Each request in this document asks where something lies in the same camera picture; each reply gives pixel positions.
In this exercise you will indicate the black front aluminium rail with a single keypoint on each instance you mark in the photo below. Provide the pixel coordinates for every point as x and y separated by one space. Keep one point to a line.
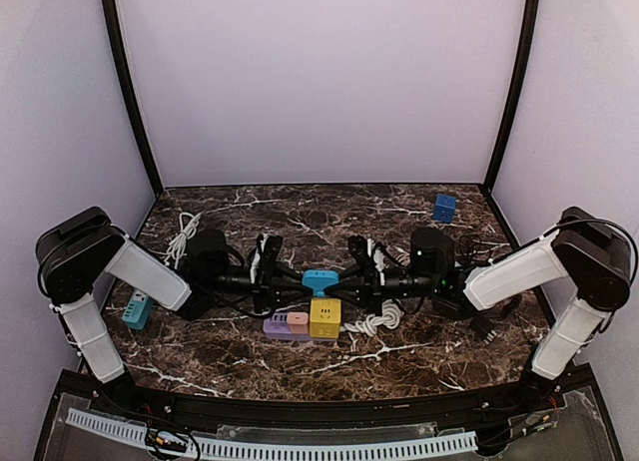
481 409

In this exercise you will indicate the teal power strip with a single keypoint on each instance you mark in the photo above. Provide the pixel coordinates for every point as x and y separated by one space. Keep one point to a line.
138 310

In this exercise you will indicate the purple power strip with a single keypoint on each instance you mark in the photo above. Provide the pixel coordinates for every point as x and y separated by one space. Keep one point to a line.
276 327

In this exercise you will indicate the black plug adapter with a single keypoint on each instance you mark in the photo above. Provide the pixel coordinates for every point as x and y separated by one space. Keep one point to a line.
483 328

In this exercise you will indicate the right black frame post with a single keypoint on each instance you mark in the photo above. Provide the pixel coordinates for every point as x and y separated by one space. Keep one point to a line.
520 64

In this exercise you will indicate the white slotted cable duct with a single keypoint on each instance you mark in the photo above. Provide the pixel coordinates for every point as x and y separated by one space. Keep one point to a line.
410 442

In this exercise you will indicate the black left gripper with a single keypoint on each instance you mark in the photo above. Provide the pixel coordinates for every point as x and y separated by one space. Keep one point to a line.
263 285

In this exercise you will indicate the yellow cube socket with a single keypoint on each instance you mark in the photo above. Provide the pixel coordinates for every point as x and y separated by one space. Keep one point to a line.
325 318

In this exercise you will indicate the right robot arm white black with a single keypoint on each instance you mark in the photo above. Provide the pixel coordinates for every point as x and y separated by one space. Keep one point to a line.
598 256

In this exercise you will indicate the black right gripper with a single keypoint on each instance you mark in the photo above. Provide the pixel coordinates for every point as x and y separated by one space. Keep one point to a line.
374 283

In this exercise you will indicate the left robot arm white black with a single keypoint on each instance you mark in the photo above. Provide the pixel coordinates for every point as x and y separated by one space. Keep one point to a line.
200 271

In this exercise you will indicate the black frame post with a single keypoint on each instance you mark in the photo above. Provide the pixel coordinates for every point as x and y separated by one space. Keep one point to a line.
128 92
520 64

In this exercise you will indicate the pink charger plug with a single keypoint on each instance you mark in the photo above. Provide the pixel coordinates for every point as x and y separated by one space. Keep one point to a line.
298 322

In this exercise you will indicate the left black frame post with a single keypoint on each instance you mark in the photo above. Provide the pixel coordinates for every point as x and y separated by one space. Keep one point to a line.
128 92

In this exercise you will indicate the dark blue cube socket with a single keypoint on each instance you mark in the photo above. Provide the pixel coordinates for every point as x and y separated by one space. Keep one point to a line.
444 208

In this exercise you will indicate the blue adapter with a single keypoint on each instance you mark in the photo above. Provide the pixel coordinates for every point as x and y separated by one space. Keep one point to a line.
317 280

